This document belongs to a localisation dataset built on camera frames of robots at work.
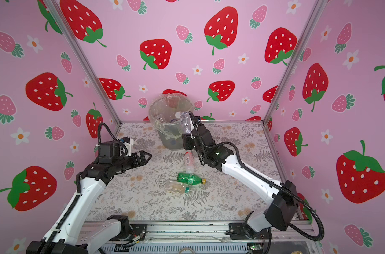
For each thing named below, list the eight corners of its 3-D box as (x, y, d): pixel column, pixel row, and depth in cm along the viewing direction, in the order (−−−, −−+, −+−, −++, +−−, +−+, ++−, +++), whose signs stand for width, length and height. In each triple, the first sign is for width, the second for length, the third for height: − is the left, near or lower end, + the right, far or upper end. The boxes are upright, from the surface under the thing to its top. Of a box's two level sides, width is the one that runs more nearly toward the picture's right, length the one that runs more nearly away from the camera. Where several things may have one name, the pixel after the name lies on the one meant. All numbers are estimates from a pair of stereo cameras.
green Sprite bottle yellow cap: (177, 181, 92) (176, 177, 88) (181, 173, 96) (180, 169, 91) (202, 191, 88) (202, 187, 84) (205, 182, 92) (206, 178, 87)
